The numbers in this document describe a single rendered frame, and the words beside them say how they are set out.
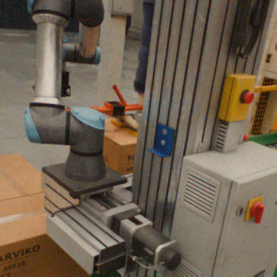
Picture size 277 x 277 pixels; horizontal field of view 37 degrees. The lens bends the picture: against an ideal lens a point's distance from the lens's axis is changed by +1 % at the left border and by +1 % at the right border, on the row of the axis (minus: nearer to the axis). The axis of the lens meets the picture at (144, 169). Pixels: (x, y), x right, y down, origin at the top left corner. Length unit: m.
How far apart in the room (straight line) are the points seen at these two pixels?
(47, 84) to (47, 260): 1.03
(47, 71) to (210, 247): 0.76
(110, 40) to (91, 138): 1.95
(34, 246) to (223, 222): 1.14
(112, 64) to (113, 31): 0.24
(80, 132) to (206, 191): 0.47
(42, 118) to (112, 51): 1.97
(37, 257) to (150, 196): 0.86
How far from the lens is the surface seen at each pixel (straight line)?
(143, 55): 2.23
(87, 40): 1.69
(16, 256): 2.08
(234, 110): 1.26
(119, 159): 2.10
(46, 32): 1.46
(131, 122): 2.20
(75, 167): 1.44
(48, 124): 1.40
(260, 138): 3.69
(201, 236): 1.25
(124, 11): 3.27
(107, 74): 3.34
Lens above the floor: 1.66
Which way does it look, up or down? 23 degrees down
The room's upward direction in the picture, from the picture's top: 7 degrees clockwise
